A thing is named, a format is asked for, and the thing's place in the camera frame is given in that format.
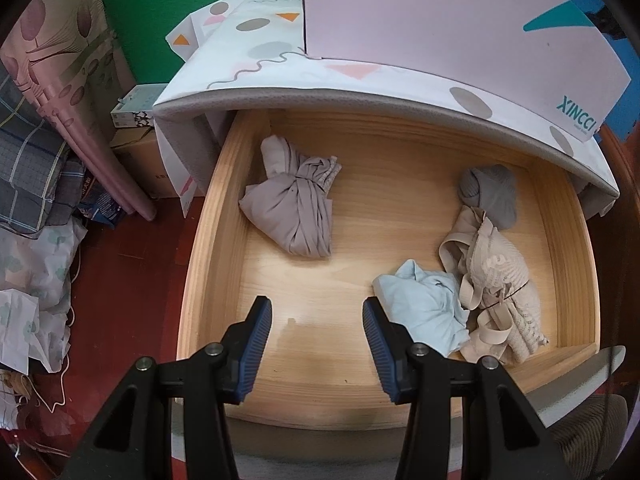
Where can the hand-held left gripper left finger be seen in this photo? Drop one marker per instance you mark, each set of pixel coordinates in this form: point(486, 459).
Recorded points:
point(257, 345)

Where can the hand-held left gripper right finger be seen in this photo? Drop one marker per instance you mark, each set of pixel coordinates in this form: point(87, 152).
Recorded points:
point(380, 355)

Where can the light blue underwear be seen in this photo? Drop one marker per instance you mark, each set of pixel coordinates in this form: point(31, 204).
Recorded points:
point(420, 300)

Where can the beige lace bra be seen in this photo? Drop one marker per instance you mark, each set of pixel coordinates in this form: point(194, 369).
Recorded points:
point(505, 270)

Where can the wooden drawer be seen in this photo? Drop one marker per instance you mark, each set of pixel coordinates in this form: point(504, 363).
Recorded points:
point(390, 200)

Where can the grey ribbed sock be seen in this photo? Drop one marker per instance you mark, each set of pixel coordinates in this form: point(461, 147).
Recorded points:
point(490, 192)

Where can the taupe cloth bundle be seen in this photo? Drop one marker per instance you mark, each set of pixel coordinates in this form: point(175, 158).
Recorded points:
point(300, 210)

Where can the blue packet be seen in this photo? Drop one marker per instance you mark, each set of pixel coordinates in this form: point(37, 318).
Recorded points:
point(102, 207)

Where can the brown cardboard box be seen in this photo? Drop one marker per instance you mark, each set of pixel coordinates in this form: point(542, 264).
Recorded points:
point(145, 165)

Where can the white floral cloth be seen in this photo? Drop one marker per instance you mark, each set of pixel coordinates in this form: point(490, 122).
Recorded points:
point(35, 270)

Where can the small white teal box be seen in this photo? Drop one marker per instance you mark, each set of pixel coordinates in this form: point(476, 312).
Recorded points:
point(135, 107)

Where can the patterned mattress with sheet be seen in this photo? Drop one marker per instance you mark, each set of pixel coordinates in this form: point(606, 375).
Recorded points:
point(260, 75)

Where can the grey plaid bedding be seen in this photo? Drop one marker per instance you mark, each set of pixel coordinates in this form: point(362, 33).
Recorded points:
point(30, 160)

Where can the orange wooden furniture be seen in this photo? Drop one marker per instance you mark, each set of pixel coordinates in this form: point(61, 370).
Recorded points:
point(620, 170)

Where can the pink floral cloth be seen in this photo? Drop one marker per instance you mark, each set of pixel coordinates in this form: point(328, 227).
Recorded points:
point(65, 60)

